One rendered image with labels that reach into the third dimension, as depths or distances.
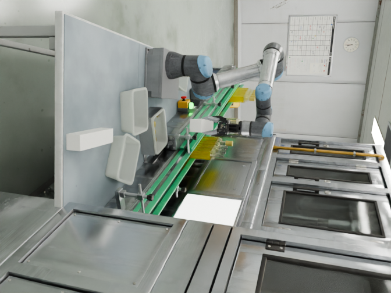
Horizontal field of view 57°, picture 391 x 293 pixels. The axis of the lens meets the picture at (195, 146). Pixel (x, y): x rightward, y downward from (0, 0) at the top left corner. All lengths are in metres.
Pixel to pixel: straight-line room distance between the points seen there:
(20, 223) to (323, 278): 1.03
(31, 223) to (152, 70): 1.01
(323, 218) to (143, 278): 1.16
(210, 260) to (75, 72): 0.86
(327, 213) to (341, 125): 6.41
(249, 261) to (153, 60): 1.23
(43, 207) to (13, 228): 0.14
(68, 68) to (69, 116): 0.18
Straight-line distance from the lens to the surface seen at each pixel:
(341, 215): 2.06
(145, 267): 1.15
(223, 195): 2.04
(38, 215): 1.47
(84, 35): 1.54
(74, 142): 1.43
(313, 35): 7.86
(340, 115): 8.31
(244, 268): 1.13
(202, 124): 1.80
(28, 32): 1.58
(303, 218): 1.99
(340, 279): 1.15
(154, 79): 1.99
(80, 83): 1.51
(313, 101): 8.19
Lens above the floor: 1.61
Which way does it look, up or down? 17 degrees down
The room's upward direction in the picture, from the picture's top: 95 degrees clockwise
